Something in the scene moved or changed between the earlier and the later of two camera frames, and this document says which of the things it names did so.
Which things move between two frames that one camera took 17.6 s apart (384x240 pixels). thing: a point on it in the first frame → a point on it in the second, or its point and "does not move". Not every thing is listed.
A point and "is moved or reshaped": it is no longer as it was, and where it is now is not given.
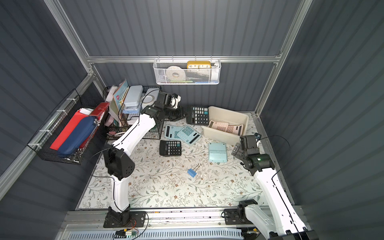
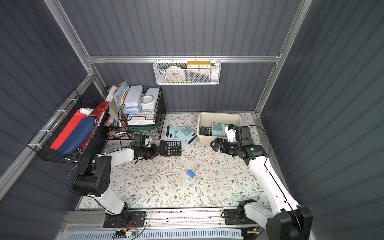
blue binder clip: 192,172 does not move
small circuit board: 123,233 does not move
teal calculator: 171,132 does not move
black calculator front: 197,115 → 205,130
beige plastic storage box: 226,116 is moved or reshaped
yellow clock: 199,64 does not move
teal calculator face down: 217,152 → 219,129
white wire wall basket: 187,71 does not move
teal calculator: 189,135 does not move
